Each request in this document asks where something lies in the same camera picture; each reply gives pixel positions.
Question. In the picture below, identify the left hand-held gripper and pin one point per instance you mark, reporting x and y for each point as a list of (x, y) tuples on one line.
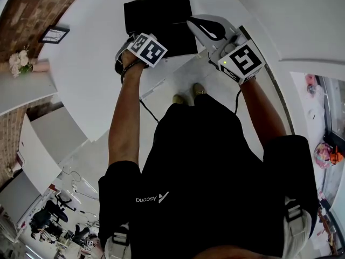
[(148, 50)]

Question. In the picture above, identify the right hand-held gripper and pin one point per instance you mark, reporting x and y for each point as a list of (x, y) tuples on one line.
[(245, 61)]

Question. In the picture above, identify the black box appliance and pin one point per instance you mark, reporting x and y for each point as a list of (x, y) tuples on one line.
[(159, 12)]

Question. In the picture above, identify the person's left forearm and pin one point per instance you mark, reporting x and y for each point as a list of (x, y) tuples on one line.
[(125, 123)]

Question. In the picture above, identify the person's right forearm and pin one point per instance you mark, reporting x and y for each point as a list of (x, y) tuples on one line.
[(262, 112)]

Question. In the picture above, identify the person's left hand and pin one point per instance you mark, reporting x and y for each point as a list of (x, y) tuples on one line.
[(128, 59)]

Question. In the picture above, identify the person's tan right shoe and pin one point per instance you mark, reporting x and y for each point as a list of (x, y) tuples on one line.
[(199, 88)]

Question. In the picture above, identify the person's tan shoe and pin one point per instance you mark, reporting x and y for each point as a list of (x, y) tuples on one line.
[(178, 99), (199, 88)]

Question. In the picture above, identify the person's tan left shoe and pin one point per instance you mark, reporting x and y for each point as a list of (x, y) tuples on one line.
[(178, 99)]

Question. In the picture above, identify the pink vase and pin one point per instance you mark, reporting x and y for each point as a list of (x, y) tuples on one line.
[(41, 65)]

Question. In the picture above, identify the pink toy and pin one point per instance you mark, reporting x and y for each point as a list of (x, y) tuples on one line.
[(311, 82)]

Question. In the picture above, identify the pale pink flower bouquet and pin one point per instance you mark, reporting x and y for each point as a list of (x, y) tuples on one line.
[(19, 62)]

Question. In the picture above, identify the person's black shirt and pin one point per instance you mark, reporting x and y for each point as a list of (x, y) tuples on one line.
[(205, 185)]

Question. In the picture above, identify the white cabinet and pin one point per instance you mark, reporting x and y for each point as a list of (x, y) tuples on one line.
[(40, 150)]

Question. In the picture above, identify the colourful round bag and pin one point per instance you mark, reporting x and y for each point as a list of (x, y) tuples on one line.
[(323, 155)]

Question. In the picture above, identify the orange object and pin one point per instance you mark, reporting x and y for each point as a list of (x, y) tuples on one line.
[(337, 156)]

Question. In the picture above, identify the black office chair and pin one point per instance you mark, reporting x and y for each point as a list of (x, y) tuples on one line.
[(52, 212)]

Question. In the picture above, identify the black picture frame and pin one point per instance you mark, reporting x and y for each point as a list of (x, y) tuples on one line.
[(54, 34)]

